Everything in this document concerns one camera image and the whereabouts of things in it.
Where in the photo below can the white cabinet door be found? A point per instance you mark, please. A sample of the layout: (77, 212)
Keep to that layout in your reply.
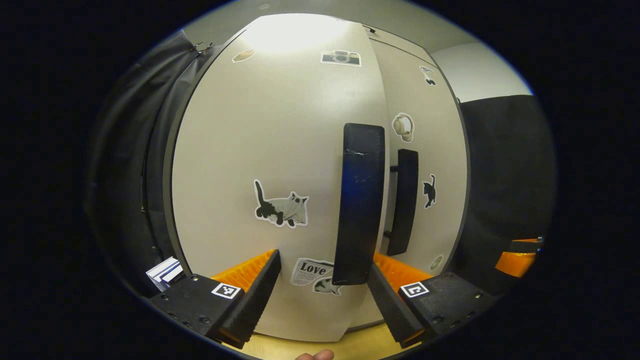
(250, 125)
(440, 150)

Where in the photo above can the metal cloth clip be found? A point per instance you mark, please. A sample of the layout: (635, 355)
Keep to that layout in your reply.
(200, 46)

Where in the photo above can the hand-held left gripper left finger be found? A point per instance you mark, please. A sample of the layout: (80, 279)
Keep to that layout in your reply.
(257, 300)

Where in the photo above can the black backdrop cloth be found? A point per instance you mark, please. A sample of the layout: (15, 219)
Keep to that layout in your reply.
(125, 175)

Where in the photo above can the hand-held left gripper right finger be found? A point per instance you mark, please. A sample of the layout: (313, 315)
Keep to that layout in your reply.
(390, 305)

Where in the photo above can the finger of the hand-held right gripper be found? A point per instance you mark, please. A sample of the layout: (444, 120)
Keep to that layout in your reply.
(515, 264)
(525, 246)

